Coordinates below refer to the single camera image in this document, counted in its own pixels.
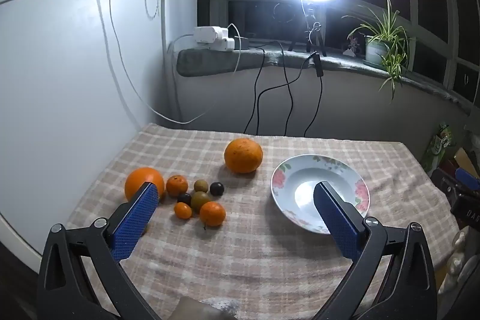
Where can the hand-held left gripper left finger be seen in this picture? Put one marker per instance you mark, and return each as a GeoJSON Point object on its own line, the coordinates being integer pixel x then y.
{"type": "Point", "coordinates": [135, 222]}

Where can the person's right hand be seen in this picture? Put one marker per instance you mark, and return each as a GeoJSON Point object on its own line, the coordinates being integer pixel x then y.
{"type": "Point", "coordinates": [455, 260]}

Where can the large rough orange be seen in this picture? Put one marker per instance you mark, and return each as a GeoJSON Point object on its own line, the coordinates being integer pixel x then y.
{"type": "Point", "coordinates": [243, 155]}

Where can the green packet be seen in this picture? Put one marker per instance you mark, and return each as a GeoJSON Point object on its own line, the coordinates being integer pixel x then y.
{"type": "Point", "coordinates": [438, 143]}

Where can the large green-brown fruit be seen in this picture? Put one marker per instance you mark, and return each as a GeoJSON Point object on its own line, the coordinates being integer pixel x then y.
{"type": "Point", "coordinates": [200, 200]}

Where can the large smooth orange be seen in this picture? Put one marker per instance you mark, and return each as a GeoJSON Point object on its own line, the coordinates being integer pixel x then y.
{"type": "Point", "coordinates": [139, 179]}

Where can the mandarin with stem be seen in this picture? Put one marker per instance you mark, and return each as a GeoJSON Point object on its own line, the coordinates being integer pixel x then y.
{"type": "Point", "coordinates": [177, 185]}

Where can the small orange kumquat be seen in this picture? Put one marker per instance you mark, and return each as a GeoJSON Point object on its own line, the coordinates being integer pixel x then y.
{"type": "Point", "coordinates": [183, 210]}

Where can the black tripod stand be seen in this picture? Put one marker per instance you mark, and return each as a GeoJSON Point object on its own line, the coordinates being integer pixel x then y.
{"type": "Point", "coordinates": [308, 31]}

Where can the floral white plate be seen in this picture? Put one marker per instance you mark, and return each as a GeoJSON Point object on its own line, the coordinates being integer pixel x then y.
{"type": "Point", "coordinates": [300, 170]}

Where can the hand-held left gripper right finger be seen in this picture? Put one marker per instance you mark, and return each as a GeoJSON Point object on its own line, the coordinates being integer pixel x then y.
{"type": "Point", "coordinates": [337, 222]}

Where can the small green-brown fruit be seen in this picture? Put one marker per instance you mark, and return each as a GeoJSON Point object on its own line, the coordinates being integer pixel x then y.
{"type": "Point", "coordinates": [201, 186]}

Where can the checked beige tablecloth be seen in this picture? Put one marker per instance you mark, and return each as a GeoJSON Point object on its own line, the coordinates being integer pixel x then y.
{"type": "Point", "coordinates": [262, 260]}

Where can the grey windowsill cloth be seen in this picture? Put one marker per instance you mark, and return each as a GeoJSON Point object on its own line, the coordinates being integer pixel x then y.
{"type": "Point", "coordinates": [210, 61]}

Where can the white power strip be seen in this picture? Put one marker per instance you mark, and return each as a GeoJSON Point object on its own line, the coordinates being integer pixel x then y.
{"type": "Point", "coordinates": [206, 33]}

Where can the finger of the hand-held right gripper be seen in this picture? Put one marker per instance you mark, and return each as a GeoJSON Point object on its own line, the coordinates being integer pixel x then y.
{"type": "Point", "coordinates": [468, 178]}

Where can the dark purple plum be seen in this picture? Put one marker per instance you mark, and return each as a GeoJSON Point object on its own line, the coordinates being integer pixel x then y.
{"type": "Point", "coordinates": [217, 189]}
{"type": "Point", "coordinates": [184, 197]}

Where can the potted spider plant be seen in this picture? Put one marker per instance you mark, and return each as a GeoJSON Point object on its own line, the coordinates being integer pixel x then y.
{"type": "Point", "coordinates": [375, 50]}

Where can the small flower ornament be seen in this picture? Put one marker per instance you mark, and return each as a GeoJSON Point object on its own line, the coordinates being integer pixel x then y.
{"type": "Point", "coordinates": [351, 44]}

